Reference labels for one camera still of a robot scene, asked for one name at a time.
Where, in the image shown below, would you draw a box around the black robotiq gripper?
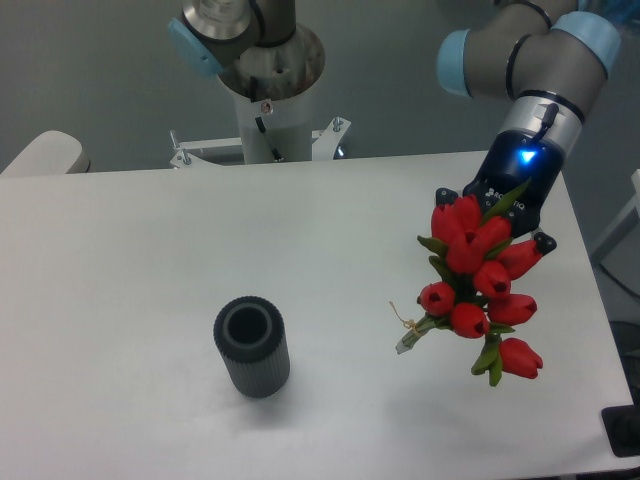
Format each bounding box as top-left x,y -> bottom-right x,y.
434,130 -> 565,256

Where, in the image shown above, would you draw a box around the red tulip bouquet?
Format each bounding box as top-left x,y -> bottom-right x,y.
396,184 -> 544,387

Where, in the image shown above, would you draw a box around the second grey robot arm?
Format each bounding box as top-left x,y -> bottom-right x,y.
167,0 -> 296,76

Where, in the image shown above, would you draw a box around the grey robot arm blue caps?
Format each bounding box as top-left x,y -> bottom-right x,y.
436,1 -> 621,254

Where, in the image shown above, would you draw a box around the white furniture at right edge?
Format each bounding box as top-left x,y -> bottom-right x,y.
589,169 -> 639,272

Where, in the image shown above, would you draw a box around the black box at table edge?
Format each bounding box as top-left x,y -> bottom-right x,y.
601,405 -> 639,458

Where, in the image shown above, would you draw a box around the dark grey ribbed vase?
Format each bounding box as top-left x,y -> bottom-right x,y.
213,296 -> 290,398

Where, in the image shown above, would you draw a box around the beige chair back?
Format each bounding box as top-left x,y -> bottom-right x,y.
1,130 -> 92,178

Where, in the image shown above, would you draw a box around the white metal base frame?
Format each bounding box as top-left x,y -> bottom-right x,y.
169,116 -> 352,169

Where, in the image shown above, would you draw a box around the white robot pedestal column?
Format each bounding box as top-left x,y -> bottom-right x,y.
219,24 -> 325,164

